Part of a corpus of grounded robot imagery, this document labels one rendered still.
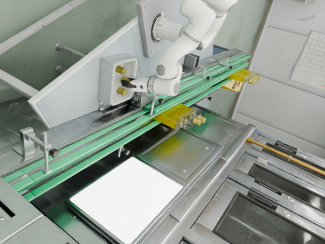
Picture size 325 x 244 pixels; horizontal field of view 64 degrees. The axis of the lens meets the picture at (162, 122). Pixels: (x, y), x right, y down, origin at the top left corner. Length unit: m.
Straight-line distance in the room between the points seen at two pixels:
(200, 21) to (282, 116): 6.58
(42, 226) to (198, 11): 0.88
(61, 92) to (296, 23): 6.39
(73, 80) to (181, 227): 0.77
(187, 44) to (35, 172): 0.75
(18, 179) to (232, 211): 0.91
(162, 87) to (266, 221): 0.77
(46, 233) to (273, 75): 6.98
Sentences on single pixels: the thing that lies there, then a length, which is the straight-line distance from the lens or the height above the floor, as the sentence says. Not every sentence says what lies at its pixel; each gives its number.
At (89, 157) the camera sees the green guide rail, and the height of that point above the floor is 0.93.
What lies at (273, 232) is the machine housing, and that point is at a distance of 1.34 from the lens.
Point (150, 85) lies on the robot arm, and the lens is 1.20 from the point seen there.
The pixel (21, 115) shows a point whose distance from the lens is 1.76.
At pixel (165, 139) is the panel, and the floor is 1.02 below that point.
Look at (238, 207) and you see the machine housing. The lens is 1.35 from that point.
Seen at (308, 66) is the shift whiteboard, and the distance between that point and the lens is 7.15.
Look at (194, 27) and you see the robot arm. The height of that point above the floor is 1.14.
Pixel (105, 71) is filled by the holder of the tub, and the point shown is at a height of 0.79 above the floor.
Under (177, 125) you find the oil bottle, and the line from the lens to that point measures 1.46.
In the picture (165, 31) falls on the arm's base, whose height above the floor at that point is 0.85.
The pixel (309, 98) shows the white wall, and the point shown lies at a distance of 7.32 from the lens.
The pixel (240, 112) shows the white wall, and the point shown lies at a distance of 7.79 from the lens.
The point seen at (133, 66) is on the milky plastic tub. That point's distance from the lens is 1.36.
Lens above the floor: 1.60
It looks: 24 degrees down
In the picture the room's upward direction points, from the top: 116 degrees clockwise
